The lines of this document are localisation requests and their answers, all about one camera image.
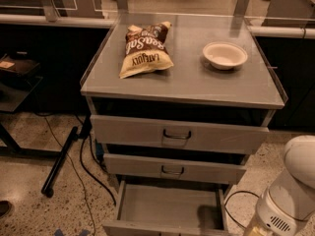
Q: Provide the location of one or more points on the grey top drawer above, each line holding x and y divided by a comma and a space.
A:
156, 133

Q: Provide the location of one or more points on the dark side table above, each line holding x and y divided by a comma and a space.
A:
11, 99

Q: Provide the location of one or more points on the white horizontal rail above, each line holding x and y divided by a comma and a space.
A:
107, 23

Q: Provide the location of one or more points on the brown yellow chip bag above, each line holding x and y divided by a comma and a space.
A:
145, 51

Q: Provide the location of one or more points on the white paper bowl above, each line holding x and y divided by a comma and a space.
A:
225, 55

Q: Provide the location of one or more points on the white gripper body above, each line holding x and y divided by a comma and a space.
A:
275, 217

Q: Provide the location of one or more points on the grey metal drawer cabinet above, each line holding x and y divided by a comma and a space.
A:
192, 90

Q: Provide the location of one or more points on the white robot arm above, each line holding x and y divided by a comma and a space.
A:
299, 170

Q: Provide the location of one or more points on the grey bottom drawer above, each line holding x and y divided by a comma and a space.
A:
163, 207

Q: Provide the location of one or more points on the black table leg with wheel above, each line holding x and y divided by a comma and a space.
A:
47, 188

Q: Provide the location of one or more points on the grey middle drawer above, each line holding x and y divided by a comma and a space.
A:
185, 170

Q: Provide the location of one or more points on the grey drawer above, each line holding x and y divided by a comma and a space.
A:
156, 133
163, 207
185, 170

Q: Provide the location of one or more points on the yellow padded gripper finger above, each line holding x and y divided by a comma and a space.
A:
255, 230

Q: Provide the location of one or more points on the dark shoe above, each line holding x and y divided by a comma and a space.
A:
5, 207

